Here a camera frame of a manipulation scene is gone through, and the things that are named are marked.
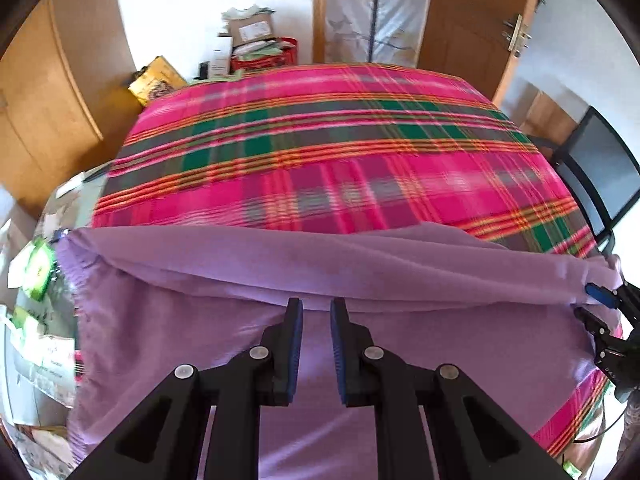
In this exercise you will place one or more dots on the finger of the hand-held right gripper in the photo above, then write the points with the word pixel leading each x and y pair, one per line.
pixel 591 323
pixel 602 296

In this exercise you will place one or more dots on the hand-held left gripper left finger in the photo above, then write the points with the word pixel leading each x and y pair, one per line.
pixel 295 350

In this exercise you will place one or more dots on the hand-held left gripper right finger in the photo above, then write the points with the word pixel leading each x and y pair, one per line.
pixel 340 350

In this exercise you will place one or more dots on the light purple garment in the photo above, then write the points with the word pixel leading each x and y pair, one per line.
pixel 200 320

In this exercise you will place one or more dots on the black mesh chair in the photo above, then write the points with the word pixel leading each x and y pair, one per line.
pixel 607 175

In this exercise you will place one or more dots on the wooden side cabinet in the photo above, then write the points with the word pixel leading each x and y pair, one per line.
pixel 550 120

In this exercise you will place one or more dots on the pink green plaid blanket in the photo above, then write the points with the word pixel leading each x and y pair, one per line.
pixel 325 160

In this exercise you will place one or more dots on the green tissue pack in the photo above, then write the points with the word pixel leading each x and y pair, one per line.
pixel 37 270

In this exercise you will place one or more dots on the glass-top side table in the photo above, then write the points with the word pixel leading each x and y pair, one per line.
pixel 60 200

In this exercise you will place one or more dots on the wooden door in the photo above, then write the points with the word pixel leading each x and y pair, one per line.
pixel 465 45

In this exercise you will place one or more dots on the red basket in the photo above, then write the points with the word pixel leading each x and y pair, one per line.
pixel 287 57

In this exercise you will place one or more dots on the yellow gift bag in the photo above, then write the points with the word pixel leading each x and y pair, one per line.
pixel 157 82

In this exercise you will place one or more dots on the small white box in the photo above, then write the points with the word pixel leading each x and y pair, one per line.
pixel 220 57

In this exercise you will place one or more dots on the cardboard box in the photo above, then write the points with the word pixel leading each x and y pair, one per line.
pixel 252 30

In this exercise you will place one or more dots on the wooden wardrobe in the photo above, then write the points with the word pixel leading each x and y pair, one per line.
pixel 50 110

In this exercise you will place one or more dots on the translucent plastic zip cover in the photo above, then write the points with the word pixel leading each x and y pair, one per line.
pixel 400 10

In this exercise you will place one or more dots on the wooden door frame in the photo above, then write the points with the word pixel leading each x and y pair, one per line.
pixel 320 10

